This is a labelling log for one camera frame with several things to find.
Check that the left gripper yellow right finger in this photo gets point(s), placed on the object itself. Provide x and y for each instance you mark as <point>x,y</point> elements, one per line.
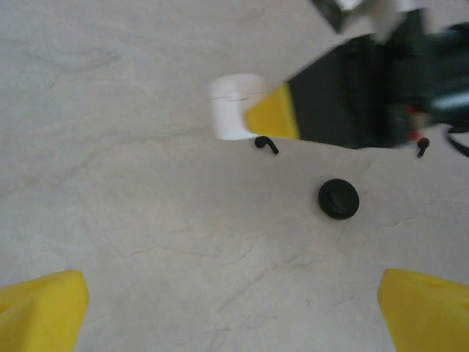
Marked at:
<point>428,315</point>

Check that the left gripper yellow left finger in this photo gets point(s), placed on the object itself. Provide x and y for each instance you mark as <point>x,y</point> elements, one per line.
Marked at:
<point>40,315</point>

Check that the white earbud charging case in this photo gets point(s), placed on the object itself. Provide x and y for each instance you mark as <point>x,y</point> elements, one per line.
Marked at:
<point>229,106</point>

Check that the black earbud charging case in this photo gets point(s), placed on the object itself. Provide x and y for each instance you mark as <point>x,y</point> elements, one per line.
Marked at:
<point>339,199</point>

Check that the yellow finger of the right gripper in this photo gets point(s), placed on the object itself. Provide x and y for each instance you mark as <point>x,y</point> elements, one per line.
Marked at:
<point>329,102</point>

